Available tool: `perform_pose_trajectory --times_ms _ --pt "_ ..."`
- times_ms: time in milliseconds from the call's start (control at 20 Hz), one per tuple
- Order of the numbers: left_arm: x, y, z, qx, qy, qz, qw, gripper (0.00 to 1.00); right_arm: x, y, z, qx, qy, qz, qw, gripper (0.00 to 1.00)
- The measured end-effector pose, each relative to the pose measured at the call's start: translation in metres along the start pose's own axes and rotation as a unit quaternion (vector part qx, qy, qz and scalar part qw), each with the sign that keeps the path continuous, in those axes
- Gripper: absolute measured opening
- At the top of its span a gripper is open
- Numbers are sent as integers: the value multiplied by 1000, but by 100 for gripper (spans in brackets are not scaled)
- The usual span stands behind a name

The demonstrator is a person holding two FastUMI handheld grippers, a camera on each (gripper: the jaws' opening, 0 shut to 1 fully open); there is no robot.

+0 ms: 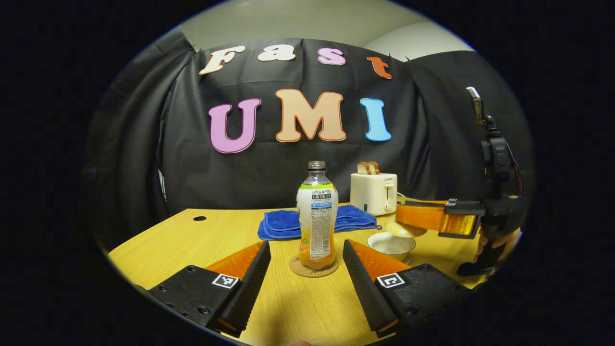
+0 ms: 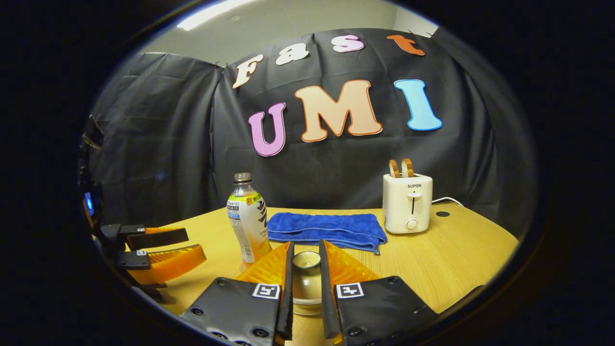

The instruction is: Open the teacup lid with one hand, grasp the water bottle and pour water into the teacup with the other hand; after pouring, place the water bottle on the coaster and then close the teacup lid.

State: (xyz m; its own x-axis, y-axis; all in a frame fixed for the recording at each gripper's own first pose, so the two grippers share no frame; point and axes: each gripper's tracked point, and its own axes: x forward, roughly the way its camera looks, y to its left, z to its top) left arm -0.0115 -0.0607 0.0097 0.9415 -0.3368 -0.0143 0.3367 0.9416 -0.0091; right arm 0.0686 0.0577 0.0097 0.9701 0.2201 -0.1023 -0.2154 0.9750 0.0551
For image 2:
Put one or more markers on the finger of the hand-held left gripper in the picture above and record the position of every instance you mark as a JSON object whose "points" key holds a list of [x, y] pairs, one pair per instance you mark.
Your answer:
{"points": [[158, 239], [132, 260]]}

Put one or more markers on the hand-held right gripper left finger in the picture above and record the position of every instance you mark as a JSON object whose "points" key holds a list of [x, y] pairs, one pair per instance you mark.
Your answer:
{"points": [[288, 298]]}

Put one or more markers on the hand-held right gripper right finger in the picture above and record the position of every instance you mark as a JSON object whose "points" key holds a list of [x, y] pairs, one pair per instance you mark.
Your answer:
{"points": [[326, 298]]}

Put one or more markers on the cream teacup lid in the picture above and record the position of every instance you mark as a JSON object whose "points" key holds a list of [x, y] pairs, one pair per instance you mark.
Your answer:
{"points": [[306, 283]]}

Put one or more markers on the clear water bottle white label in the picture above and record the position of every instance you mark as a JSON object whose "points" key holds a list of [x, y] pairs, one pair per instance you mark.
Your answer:
{"points": [[247, 221]]}

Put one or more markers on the blue towel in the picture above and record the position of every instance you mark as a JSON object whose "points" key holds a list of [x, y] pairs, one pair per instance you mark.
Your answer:
{"points": [[326, 228]]}

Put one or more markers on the black backdrop cloth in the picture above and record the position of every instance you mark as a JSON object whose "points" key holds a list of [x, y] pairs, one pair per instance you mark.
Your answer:
{"points": [[168, 144]]}

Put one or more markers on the white toaster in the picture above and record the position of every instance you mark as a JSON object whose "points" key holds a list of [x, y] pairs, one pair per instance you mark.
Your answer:
{"points": [[399, 206]]}

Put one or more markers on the toast slice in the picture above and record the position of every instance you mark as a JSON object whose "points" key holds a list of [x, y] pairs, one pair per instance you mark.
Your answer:
{"points": [[394, 169], [407, 168]]}

